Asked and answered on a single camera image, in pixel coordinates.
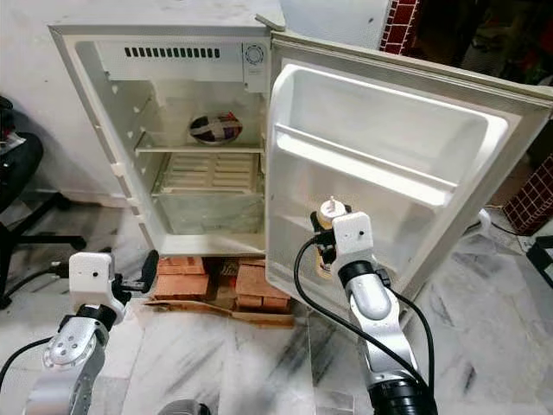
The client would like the short black left arm cable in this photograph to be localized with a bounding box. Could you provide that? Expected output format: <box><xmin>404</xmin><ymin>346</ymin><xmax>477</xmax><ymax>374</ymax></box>
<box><xmin>0</xmin><ymin>335</ymin><xmax>57</xmax><ymax>390</ymax></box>

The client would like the black office chair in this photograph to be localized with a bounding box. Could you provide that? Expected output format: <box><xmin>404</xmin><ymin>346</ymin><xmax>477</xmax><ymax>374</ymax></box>
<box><xmin>0</xmin><ymin>95</ymin><xmax>87</xmax><ymax>310</ymax></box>

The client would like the clear crisper drawer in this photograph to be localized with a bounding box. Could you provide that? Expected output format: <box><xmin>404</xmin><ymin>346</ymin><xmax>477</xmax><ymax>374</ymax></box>
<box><xmin>151</xmin><ymin>192</ymin><xmax>265</xmax><ymax>236</ymax></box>

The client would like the slotted white crisper cover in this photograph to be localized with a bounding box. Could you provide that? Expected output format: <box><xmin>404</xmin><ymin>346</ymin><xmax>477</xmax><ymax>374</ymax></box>
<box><xmin>156</xmin><ymin>154</ymin><xmax>264</xmax><ymax>195</ymax></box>

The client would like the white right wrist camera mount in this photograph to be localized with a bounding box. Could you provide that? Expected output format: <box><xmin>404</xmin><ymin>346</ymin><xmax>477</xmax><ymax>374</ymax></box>
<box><xmin>329</xmin><ymin>211</ymin><xmax>374</xmax><ymax>265</ymax></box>

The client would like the round metal bowl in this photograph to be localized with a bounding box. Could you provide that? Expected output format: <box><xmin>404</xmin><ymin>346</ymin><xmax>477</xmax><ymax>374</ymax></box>
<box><xmin>189</xmin><ymin>112</ymin><xmax>244</xmax><ymax>145</ymax></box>

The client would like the flat wooden board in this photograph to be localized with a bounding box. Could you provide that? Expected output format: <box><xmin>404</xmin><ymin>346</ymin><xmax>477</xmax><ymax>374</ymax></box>
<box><xmin>147</xmin><ymin>296</ymin><xmax>296</xmax><ymax>328</ymax></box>

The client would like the cream white small fridge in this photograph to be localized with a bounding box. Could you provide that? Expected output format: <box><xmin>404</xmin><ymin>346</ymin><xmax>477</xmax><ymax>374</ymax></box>
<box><xmin>49</xmin><ymin>0</ymin><xmax>290</xmax><ymax>259</ymax></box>

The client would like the clear fridge shelf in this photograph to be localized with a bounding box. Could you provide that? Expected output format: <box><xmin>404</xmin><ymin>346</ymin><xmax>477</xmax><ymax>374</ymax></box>
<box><xmin>136</xmin><ymin>142</ymin><xmax>265</xmax><ymax>156</ymax></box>

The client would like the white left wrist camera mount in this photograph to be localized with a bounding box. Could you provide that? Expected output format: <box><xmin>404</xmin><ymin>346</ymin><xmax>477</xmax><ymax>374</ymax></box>
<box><xmin>68</xmin><ymin>252</ymin><xmax>116</xmax><ymax>319</ymax></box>

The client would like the cream white fridge door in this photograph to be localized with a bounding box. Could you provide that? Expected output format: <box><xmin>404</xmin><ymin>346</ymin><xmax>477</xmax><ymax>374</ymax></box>
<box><xmin>262</xmin><ymin>29</ymin><xmax>553</xmax><ymax>325</ymax></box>

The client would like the white thermostat dial housing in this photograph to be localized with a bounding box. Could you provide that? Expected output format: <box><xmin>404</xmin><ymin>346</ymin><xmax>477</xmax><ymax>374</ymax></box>
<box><xmin>242</xmin><ymin>43</ymin><xmax>267</xmax><ymax>93</ymax></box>

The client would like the small beige drink bottle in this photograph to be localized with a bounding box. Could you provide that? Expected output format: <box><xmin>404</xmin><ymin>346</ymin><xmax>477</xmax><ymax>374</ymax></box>
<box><xmin>313</xmin><ymin>196</ymin><xmax>351</xmax><ymax>278</ymax></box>

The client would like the white vent panel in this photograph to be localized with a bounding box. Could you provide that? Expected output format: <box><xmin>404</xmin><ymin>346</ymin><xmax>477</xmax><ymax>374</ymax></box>
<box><xmin>97</xmin><ymin>41</ymin><xmax>245</xmax><ymax>83</ymax></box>

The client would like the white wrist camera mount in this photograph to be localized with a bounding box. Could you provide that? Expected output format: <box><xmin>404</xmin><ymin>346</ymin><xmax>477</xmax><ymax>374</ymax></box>
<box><xmin>329</xmin><ymin>211</ymin><xmax>374</xmax><ymax>265</ymax></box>
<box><xmin>68</xmin><ymin>252</ymin><xmax>116</xmax><ymax>319</ymax></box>

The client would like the long black left arm cable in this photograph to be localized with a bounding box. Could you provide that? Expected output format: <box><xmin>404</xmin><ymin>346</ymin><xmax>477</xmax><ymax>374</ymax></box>
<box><xmin>0</xmin><ymin>264</ymin><xmax>72</xmax><ymax>305</ymax></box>

